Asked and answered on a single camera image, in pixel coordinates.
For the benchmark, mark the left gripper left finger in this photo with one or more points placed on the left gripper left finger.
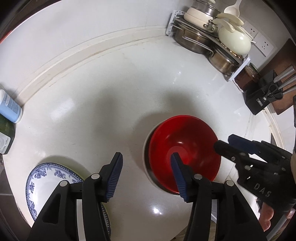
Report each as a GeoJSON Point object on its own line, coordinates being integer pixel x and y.
{"type": "Point", "coordinates": [58, 218]}

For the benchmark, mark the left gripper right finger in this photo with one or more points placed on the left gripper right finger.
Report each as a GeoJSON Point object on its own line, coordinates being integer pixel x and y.
{"type": "Point", "coordinates": [235, 218]}

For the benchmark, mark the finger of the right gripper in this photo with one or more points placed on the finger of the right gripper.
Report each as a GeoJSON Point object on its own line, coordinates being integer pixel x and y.
{"type": "Point", "coordinates": [229, 152]}
{"type": "Point", "coordinates": [244, 145]}

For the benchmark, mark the red and black bowl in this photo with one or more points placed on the red and black bowl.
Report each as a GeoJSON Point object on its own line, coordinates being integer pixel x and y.
{"type": "Point", "coordinates": [192, 139]}

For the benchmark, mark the large blue floral plate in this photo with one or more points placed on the large blue floral plate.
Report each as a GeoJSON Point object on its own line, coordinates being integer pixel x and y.
{"type": "Point", "coordinates": [42, 181]}

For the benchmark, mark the right hand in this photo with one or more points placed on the right hand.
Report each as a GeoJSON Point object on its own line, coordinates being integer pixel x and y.
{"type": "Point", "coordinates": [266, 215]}

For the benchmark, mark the black knife block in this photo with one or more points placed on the black knife block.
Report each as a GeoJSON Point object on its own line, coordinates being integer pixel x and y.
{"type": "Point", "coordinates": [255, 97]}

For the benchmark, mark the black scissors in block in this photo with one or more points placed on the black scissors in block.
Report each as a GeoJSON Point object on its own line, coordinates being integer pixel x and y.
{"type": "Point", "coordinates": [274, 93]}

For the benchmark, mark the glass jar dark contents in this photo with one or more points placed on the glass jar dark contents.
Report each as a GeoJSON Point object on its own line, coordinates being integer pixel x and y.
{"type": "Point", "coordinates": [252, 72]}

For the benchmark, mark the steel pot lower right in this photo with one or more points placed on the steel pot lower right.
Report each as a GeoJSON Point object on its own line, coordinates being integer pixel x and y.
{"type": "Point", "coordinates": [222, 61]}

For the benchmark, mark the steel pot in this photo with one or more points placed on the steel pot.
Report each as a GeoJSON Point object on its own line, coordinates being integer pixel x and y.
{"type": "Point", "coordinates": [222, 61]}
{"type": "Point", "coordinates": [191, 38]}

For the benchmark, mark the cream ceramic pot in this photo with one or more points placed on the cream ceramic pot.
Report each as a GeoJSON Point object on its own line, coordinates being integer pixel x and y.
{"type": "Point", "coordinates": [233, 37]}

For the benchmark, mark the green dish soap bottle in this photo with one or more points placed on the green dish soap bottle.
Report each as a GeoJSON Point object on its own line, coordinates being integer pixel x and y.
{"type": "Point", "coordinates": [7, 134]}

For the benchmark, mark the white metal pot rack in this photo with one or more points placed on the white metal pot rack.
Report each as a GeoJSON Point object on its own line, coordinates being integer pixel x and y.
{"type": "Point", "coordinates": [243, 61]}

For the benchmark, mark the steel pot lower left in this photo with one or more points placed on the steel pot lower left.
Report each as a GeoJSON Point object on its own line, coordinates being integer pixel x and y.
{"type": "Point", "coordinates": [191, 38]}

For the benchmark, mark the blue pump lotion bottle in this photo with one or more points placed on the blue pump lotion bottle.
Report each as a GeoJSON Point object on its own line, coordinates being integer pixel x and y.
{"type": "Point", "coordinates": [9, 108]}

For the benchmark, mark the white rice ladle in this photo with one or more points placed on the white rice ladle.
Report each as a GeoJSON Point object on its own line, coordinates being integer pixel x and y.
{"type": "Point", "coordinates": [233, 9]}

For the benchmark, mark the cream cooker with steel lid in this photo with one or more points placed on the cream cooker with steel lid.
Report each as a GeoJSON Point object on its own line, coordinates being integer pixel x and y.
{"type": "Point", "coordinates": [201, 12]}

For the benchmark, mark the steel knife handle right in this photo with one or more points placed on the steel knife handle right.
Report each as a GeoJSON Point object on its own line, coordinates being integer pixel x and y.
{"type": "Point", "coordinates": [291, 89]}

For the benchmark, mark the steel knife handle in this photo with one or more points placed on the steel knife handle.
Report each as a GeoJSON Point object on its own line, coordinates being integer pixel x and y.
{"type": "Point", "coordinates": [291, 89]}
{"type": "Point", "coordinates": [290, 70]}
{"type": "Point", "coordinates": [287, 82]}

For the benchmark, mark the steel knife handle middle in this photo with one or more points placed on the steel knife handle middle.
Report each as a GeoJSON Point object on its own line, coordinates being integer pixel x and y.
{"type": "Point", "coordinates": [287, 82]}

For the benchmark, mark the steel knife handle left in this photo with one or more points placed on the steel knife handle left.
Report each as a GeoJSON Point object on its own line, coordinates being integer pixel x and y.
{"type": "Point", "coordinates": [290, 70]}

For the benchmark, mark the white wall socket panel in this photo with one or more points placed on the white wall socket panel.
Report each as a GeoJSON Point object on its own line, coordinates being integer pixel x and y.
{"type": "Point", "coordinates": [260, 41]}

